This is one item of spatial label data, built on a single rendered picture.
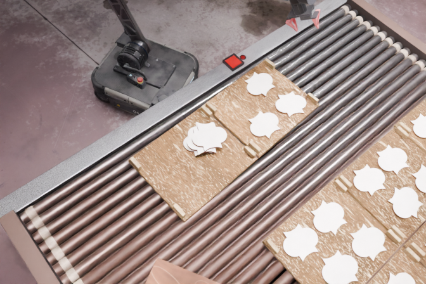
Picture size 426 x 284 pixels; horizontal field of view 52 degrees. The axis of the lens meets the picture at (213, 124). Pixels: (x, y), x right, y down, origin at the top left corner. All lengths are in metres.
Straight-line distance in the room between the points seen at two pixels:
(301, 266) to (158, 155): 0.70
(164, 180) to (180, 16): 2.13
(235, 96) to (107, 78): 1.19
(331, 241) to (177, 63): 1.72
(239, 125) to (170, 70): 1.14
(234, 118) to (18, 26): 2.28
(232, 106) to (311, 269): 0.76
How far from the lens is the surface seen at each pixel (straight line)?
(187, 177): 1.75
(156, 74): 2.91
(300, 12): 1.90
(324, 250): 1.74
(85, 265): 1.69
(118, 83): 2.90
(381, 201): 1.90
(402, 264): 1.84
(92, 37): 3.54
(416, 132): 2.13
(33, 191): 1.84
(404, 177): 1.99
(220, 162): 1.79
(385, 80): 2.28
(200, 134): 1.79
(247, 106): 1.96
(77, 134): 3.02
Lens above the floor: 2.52
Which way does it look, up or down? 57 degrees down
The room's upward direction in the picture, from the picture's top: 8 degrees clockwise
